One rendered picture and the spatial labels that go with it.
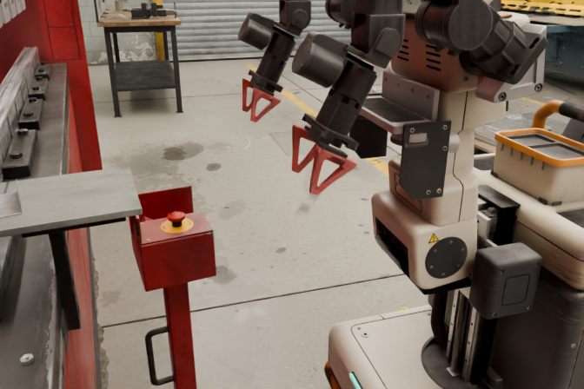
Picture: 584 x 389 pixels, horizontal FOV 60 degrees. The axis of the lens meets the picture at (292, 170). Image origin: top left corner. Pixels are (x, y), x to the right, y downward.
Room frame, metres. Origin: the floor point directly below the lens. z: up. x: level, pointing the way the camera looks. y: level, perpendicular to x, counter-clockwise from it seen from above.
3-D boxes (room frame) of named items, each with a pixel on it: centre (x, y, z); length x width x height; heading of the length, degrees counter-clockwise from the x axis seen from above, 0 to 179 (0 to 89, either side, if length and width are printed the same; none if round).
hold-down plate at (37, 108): (1.57, 0.83, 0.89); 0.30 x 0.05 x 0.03; 22
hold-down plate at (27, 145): (1.20, 0.68, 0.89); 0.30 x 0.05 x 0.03; 22
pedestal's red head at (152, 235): (1.05, 0.29, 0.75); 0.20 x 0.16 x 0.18; 24
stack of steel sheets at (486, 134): (3.40, -1.82, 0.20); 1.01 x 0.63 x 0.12; 20
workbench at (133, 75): (5.70, 1.66, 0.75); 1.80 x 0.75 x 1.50; 17
